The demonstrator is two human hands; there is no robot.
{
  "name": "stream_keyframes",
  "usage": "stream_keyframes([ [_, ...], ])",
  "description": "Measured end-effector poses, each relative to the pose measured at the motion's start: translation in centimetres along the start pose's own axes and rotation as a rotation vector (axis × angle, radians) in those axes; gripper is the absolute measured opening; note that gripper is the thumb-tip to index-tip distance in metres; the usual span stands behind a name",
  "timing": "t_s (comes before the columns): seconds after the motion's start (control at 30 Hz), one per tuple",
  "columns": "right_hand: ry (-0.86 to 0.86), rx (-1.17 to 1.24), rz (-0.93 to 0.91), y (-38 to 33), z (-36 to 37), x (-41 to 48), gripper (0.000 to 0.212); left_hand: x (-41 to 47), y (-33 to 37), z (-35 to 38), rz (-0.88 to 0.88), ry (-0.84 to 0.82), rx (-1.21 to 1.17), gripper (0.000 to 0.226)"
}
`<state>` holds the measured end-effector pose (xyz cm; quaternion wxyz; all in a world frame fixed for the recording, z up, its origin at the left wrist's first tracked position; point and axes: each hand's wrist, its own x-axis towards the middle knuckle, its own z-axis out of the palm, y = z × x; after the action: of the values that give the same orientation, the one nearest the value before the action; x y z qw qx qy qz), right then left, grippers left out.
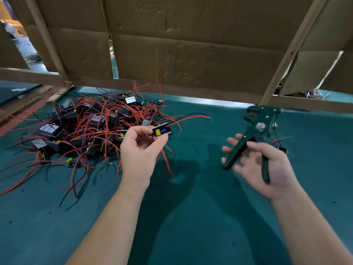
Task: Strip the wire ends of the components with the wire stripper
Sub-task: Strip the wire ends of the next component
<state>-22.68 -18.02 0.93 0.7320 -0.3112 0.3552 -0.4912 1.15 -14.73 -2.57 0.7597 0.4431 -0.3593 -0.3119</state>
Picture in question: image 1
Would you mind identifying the person's right forearm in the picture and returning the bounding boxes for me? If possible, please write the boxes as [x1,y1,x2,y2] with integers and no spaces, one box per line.
[270,185,353,265]

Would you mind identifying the distant heap of wires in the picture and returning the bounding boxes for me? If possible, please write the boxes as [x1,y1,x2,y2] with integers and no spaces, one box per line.
[274,80,330,100]

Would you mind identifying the pile of wired circuit modules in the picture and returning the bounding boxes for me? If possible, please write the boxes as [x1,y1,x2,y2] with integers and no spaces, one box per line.
[0,69,182,207]

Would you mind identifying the black circuit module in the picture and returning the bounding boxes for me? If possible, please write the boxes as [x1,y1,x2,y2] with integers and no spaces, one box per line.
[150,113,212,177]

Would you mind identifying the green wire stripper tool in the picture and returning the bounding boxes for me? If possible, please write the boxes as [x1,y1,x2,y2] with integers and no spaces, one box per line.
[222,105,284,184]

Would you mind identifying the person's left forearm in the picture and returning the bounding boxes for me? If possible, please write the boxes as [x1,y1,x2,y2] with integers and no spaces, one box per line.
[65,181,149,265]

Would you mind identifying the narrow brown cardboard panel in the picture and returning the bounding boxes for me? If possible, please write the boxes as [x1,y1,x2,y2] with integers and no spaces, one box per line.
[26,0,114,80]

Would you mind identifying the small black module, thin wires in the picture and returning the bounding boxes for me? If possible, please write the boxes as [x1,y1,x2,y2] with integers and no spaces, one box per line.
[269,135,293,155]

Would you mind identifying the torn brown cardboard panel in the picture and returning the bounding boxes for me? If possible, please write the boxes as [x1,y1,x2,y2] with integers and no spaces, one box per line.
[279,0,353,97]

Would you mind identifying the person's left hand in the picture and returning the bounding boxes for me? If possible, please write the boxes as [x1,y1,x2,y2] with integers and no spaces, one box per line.
[119,125,169,191]

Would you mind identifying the person's right hand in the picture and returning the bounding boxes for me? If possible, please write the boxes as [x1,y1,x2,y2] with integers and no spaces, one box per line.
[221,137,300,202]

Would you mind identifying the large brown cardboard panel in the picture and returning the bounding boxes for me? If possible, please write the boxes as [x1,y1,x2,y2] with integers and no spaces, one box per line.
[103,0,316,103]

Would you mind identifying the wooden frame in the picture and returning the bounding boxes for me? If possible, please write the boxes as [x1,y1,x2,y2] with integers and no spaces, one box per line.
[0,0,353,113]

